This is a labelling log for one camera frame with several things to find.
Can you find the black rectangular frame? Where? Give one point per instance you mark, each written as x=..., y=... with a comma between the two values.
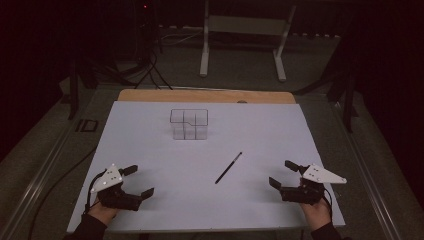
x=87, y=125

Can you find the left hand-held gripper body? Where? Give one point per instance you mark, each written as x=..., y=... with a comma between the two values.
x=116, y=200

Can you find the black pen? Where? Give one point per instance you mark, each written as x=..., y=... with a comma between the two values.
x=228, y=168

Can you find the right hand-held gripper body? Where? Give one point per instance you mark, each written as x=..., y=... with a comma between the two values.
x=306, y=194

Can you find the clear acrylic organizer box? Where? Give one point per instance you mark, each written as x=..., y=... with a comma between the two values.
x=189, y=124

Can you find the white metal stand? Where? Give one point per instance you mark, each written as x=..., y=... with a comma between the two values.
x=245, y=25

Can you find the person's right hand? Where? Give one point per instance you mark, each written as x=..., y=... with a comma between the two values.
x=316, y=215

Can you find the person's left hand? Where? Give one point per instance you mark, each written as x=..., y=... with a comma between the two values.
x=104, y=213

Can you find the white table sheet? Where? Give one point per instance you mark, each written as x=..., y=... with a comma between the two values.
x=200, y=200

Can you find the black stand leg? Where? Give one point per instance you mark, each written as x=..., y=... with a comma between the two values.
x=348, y=103
x=73, y=90

